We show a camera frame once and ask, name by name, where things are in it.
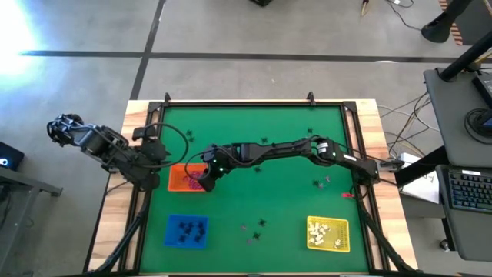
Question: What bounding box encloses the orange plastic basket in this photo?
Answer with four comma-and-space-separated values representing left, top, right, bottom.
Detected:
167, 163, 208, 192

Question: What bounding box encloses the blue plastic basket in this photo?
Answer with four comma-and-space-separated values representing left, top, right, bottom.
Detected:
164, 214, 210, 250

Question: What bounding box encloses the grey metal stand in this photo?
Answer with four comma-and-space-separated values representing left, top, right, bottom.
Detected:
0, 167, 65, 270

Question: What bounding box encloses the yellow plastic basket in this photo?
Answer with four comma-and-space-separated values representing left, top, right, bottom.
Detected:
306, 215, 351, 253

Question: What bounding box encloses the black device with blue light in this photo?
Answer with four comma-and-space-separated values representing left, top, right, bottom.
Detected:
0, 141, 25, 172

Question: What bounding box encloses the white paper sheet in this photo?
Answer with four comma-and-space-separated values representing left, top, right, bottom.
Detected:
399, 171, 441, 205

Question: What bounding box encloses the grey side desk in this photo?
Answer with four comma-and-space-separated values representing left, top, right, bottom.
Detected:
422, 67, 492, 262

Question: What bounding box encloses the backlit computer keyboard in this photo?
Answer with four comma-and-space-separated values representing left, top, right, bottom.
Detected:
445, 171, 492, 215

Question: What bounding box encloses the black stand foot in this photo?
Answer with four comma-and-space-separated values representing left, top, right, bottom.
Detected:
420, 0, 474, 44

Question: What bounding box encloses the black slanted pole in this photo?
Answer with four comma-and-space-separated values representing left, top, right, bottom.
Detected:
437, 30, 492, 82

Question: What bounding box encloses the black desk device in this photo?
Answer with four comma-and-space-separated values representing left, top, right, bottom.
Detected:
471, 71, 492, 108

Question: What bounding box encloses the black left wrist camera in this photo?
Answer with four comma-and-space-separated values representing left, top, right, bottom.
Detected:
132, 125, 158, 142

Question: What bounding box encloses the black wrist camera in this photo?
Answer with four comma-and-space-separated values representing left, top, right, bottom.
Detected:
202, 144, 220, 162
132, 125, 158, 142

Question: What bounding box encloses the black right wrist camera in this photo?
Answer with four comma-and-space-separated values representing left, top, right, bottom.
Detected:
202, 144, 220, 162

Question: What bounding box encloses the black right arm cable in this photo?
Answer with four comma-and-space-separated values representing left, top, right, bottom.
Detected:
184, 152, 211, 180

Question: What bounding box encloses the loose cable bundle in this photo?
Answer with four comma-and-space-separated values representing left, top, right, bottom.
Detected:
376, 90, 441, 155

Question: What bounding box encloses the black floor cable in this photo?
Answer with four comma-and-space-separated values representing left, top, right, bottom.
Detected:
386, 0, 424, 32

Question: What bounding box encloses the coiled black cable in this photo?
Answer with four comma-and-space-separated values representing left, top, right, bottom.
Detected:
463, 107, 492, 145

